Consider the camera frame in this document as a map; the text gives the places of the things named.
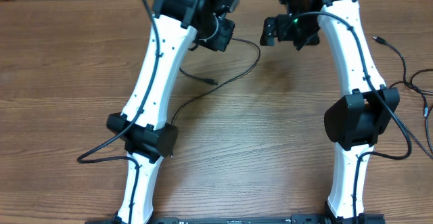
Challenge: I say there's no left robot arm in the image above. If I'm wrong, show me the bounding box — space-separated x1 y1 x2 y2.
77 0 240 223

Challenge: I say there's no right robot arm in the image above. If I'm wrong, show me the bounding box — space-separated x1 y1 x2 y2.
260 0 400 223

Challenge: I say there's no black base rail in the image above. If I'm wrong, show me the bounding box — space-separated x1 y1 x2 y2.
149 214 331 224

